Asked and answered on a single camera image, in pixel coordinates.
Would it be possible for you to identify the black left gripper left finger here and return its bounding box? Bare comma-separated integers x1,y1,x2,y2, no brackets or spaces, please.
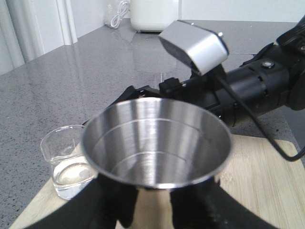
26,175,139,229

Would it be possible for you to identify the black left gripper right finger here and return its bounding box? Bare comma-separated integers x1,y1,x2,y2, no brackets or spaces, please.
170,179,275,229

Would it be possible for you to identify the small glass beaker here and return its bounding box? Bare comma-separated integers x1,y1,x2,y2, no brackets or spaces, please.
40,125,98,200

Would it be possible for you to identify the black camera cable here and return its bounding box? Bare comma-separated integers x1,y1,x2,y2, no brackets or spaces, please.
215,69,305,162

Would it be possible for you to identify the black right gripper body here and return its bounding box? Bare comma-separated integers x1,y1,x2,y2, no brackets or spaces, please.
116,77,237,127

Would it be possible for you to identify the steel double jigger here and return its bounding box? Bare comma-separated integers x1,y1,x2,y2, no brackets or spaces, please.
81,98,233,229

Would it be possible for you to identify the white coiled cable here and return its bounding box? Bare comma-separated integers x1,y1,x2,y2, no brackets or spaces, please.
104,0,131,30

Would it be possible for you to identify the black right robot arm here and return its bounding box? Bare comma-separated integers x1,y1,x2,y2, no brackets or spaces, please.
118,20,305,127

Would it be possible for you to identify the grey curtain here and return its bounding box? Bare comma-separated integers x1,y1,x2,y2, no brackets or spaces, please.
0,0,78,74

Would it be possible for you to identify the white appliance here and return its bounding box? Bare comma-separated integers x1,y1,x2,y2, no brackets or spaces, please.
130,0,181,32

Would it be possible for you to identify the light wooden cutting board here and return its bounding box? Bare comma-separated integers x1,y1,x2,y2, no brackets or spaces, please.
8,135,305,229

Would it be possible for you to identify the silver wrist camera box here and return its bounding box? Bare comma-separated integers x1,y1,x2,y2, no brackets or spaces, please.
159,20,229,75

